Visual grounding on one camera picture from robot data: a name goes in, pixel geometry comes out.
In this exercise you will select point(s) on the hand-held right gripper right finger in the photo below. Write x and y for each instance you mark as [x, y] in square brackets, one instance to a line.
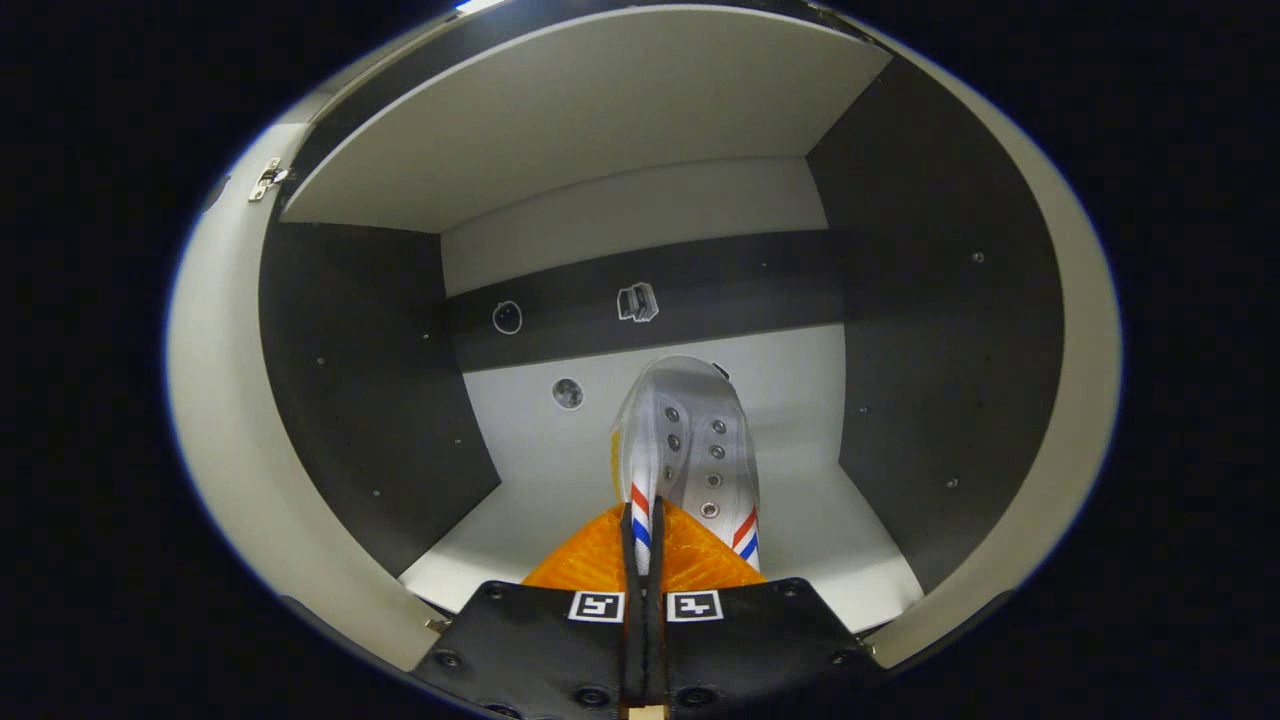
[760, 650]

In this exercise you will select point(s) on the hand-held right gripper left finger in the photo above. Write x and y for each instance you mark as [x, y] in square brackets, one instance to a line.
[540, 650]

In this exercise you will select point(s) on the grey shoe cabinet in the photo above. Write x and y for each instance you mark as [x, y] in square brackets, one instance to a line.
[600, 130]

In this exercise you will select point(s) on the white striped shoe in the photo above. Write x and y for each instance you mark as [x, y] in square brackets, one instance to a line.
[690, 430]

